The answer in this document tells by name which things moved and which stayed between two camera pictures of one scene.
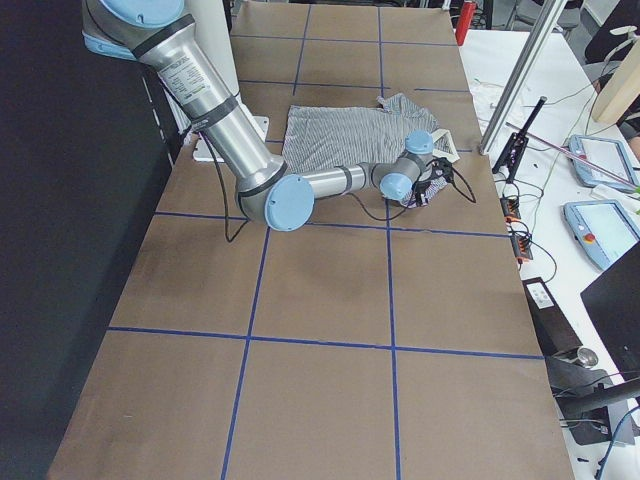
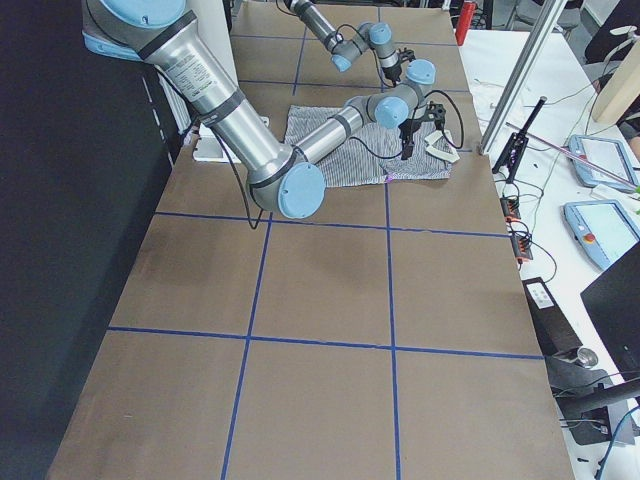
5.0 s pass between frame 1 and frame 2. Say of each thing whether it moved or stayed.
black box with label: stayed
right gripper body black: moved
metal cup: stayed
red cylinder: stayed
